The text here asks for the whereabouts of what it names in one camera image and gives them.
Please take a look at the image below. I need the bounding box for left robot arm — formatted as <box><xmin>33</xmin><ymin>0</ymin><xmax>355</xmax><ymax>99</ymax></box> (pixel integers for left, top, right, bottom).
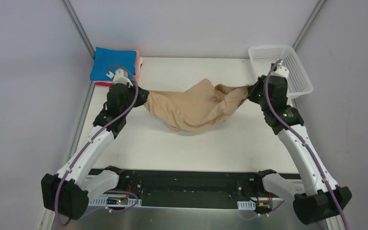
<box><xmin>41</xmin><ymin>83</ymin><xmax>150</xmax><ymax>220</ymax></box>

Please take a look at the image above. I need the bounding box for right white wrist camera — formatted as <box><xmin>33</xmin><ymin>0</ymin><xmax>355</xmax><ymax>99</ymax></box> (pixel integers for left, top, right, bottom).
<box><xmin>271</xmin><ymin>59</ymin><xmax>290</xmax><ymax>79</ymax></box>

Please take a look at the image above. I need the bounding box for white cable duct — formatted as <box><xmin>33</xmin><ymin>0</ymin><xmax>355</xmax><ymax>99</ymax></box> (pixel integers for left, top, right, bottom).
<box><xmin>88</xmin><ymin>196</ymin><xmax>142</xmax><ymax>208</ymax></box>
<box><xmin>237</xmin><ymin>200</ymin><xmax>256</xmax><ymax>210</ymax></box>

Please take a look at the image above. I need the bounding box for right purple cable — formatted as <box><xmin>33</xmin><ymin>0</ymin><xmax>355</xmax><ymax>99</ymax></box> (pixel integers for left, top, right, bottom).
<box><xmin>264</xmin><ymin>59</ymin><xmax>351</xmax><ymax>230</ymax></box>

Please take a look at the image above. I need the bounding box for pink folded t shirt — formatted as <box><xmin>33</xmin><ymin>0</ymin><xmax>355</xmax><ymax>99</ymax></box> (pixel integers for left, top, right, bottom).
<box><xmin>133</xmin><ymin>50</ymin><xmax>141</xmax><ymax>81</ymax></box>

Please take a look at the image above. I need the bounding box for red folded t shirt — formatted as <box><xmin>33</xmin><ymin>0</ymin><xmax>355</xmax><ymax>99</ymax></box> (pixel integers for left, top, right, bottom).
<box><xmin>94</xmin><ymin>82</ymin><xmax>112</xmax><ymax>87</ymax></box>

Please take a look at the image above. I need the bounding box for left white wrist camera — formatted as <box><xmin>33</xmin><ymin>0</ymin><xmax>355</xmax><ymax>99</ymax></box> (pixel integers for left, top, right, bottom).
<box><xmin>107</xmin><ymin>69</ymin><xmax>133</xmax><ymax>87</ymax></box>

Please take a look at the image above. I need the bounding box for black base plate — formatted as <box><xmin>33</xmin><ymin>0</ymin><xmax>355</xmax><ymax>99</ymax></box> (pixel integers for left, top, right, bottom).
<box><xmin>89</xmin><ymin>167</ymin><xmax>302</xmax><ymax>210</ymax></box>

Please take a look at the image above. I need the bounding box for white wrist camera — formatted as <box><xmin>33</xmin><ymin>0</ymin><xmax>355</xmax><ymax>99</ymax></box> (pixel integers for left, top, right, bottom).
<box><xmin>107</xmin><ymin>69</ymin><xmax>133</xmax><ymax>87</ymax></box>
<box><xmin>271</xmin><ymin>59</ymin><xmax>290</xmax><ymax>79</ymax></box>

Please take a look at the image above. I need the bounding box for left aluminium frame post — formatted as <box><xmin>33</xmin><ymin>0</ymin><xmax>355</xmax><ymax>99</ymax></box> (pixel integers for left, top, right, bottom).
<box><xmin>61</xmin><ymin>0</ymin><xmax>95</xmax><ymax>58</ymax></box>

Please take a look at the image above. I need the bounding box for right white cable duct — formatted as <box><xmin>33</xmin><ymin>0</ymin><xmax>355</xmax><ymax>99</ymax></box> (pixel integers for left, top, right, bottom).
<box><xmin>237</xmin><ymin>200</ymin><xmax>256</xmax><ymax>210</ymax></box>

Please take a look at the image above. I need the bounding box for left white cable duct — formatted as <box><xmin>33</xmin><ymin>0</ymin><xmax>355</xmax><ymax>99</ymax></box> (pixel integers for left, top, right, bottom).
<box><xmin>88</xmin><ymin>196</ymin><xmax>142</xmax><ymax>208</ymax></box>

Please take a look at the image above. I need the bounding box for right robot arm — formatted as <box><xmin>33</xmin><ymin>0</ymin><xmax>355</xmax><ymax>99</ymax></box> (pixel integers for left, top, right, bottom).
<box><xmin>248</xmin><ymin>75</ymin><xmax>352</xmax><ymax>230</ymax></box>

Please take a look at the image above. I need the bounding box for right aluminium frame post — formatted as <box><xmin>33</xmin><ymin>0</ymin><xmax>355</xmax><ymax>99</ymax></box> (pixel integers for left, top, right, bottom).
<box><xmin>292</xmin><ymin>0</ymin><xmax>328</xmax><ymax>51</ymax></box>

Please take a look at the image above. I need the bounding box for beige t shirt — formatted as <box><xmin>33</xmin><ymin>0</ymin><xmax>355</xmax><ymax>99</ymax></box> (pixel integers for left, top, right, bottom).
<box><xmin>144</xmin><ymin>79</ymin><xmax>249</xmax><ymax>132</ymax></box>

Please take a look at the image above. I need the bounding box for white plastic basket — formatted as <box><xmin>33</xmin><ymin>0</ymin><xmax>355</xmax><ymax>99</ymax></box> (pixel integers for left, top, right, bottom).
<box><xmin>248</xmin><ymin>45</ymin><xmax>313</xmax><ymax>99</ymax></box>

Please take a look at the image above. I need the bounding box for aluminium frame post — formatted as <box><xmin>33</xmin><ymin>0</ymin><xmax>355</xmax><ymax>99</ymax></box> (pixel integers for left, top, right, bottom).
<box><xmin>292</xmin><ymin>0</ymin><xmax>328</xmax><ymax>51</ymax></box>
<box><xmin>61</xmin><ymin>0</ymin><xmax>95</xmax><ymax>58</ymax></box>

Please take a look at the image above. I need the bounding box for blue folded t shirt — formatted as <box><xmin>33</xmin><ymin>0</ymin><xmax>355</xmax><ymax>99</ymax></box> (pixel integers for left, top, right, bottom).
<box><xmin>90</xmin><ymin>47</ymin><xmax>136</xmax><ymax>81</ymax></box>

